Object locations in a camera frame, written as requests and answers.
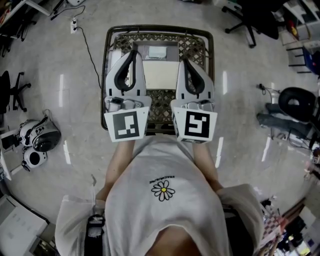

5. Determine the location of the white side shelf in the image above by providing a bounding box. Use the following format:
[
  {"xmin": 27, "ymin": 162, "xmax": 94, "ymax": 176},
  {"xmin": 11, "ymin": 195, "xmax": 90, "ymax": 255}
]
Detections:
[{"xmin": 0, "ymin": 129, "xmax": 26, "ymax": 181}]

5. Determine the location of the person's right forearm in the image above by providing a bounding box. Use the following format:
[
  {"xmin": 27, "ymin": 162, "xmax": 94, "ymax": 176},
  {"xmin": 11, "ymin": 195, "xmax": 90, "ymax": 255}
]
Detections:
[{"xmin": 191, "ymin": 142, "xmax": 224, "ymax": 192}]

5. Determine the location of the pale flat packet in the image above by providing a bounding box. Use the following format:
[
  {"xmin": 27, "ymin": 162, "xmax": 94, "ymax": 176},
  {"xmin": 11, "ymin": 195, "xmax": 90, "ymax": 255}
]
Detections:
[{"xmin": 148, "ymin": 46, "xmax": 168, "ymax": 60}]

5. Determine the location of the white cabinet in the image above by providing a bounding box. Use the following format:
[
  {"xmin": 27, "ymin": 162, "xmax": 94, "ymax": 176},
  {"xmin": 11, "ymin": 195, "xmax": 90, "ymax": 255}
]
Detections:
[{"xmin": 0, "ymin": 193, "xmax": 50, "ymax": 256}]

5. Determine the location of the small white round headset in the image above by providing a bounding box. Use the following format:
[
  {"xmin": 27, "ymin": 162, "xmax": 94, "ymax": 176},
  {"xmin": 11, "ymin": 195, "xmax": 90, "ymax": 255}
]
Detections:
[{"xmin": 22, "ymin": 148, "xmax": 49, "ymax": 173}]

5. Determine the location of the white table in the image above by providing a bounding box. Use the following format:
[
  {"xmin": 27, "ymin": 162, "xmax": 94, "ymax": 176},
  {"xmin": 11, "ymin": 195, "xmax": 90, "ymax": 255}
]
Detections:
[{"xmin": 0, "ymin": 0, "xmax": 52, "ymax": 29}]

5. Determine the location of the blue crate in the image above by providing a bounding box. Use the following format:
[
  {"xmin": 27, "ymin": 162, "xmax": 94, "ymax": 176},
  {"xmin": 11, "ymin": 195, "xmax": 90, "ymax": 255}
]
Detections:
[{"xmin": 301, "ymin": 45, "xmax": 320, "ymax": 75}]

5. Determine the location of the person's left forearm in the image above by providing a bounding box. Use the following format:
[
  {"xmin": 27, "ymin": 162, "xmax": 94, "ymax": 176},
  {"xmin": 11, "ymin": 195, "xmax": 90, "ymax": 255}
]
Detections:
[{"xmin": 105, "ymin": 139, "xmax": 137, "ymax": 201}]

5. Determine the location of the person's white flower shirt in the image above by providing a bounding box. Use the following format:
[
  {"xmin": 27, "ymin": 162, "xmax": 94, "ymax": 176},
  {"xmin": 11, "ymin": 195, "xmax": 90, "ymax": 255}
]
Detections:
[{"xmin": 54, "ymin": 134, "xmax": 264, "ymax": 256}]

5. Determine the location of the black printed strap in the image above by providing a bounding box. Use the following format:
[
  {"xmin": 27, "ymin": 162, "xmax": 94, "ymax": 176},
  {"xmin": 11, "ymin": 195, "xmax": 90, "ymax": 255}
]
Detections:
[{"xmin": 86, "ymin": 214, "xmax": 106, "ymax": 256}]

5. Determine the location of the brown lattice cart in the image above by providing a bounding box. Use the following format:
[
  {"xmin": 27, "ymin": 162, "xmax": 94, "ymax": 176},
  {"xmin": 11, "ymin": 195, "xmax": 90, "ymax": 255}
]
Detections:
[{"xmin": 100, "ymin": 24, "xmax": 216, "ymax": 137}]

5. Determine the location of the large white round headset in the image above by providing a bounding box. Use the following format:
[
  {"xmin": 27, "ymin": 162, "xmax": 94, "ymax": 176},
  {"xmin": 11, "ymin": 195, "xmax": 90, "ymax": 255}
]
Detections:
[{"xmin": 18, "ymin": 119, "xmax": 62, "ymax": 153}]

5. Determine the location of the grey box white flap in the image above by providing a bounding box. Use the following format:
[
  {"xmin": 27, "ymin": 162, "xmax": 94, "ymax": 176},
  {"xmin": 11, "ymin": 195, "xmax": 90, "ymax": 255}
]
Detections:
[{"xmin": 131, "ymin": 40, "xmax": 180, "ymax": 90}]

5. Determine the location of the short black cable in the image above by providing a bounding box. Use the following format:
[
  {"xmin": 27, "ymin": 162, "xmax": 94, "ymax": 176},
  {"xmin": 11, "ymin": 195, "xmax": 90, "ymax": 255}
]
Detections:
[{"xmin": 50, "ymin": 4, "xmax": 86, "ymax": 21}]

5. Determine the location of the cluttered storage shelf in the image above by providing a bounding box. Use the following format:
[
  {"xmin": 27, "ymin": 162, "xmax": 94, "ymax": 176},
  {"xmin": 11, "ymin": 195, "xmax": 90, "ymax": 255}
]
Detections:
[{"xmin": 279, "ymin": 0, "xmax": 320, "ymax": 46}]

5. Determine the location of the black office chair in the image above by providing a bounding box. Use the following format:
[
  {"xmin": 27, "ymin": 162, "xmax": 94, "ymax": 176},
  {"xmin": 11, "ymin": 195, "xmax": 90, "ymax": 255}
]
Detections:
[
  {"xmin": 221, "ymin": 0, "xmax": 280, "ymax": 49},
  {"xmin": 0, "ymin": 70, "xmax": 32, "ymax": 114}
]

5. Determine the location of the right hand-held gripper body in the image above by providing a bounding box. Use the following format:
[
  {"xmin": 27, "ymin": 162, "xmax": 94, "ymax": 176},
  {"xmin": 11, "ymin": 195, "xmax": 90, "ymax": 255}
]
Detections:
[{"xmin": 170, "ymin": 98, "xmax": 219, "ymax": 145}]

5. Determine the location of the black ring headrest chair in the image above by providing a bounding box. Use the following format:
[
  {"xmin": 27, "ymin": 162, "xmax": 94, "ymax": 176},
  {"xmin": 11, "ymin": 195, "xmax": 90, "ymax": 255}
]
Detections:
[{"xmin": 278, "ymin": 86, "xmax": 317, "ymax": 124}]

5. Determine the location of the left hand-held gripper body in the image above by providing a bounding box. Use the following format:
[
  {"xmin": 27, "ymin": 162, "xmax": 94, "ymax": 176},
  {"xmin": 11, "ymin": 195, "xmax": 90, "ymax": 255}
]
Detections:
[{"xmin": 103, "ymin": 95, "xmax": 152, "ymax": 143}]

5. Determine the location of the long black cable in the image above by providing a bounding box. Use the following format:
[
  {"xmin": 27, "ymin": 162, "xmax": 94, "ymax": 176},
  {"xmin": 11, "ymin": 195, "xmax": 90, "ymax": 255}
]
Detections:
[{"xmin": 76, "ymin": 25, "xmax": 104, "ymax": 90}]

